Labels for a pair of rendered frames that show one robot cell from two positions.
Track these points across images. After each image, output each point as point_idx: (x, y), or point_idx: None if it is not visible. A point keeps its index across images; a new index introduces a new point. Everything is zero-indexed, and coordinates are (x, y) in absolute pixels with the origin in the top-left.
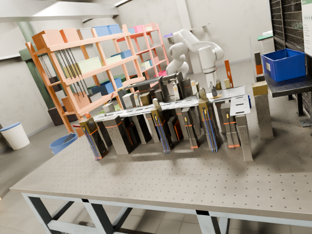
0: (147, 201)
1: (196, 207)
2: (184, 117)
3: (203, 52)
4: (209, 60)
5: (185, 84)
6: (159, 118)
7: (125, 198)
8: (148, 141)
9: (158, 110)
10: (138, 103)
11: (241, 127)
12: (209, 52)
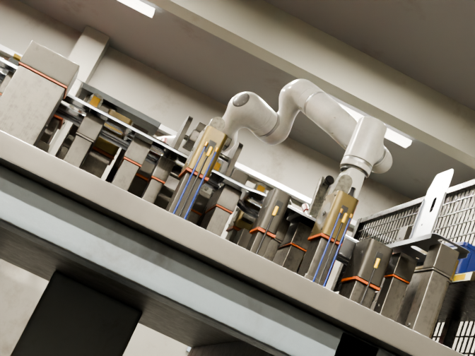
0: (224, 246)
1: (371, 325)
2: (273, 203)
3: (374, 126)
4: (374, 149)
5: (235, 180)
6: (215, 159)
7: (140, 198)
8: None
9: (226, 141)
10: None
11: (437, 273)
12: (382, 135)
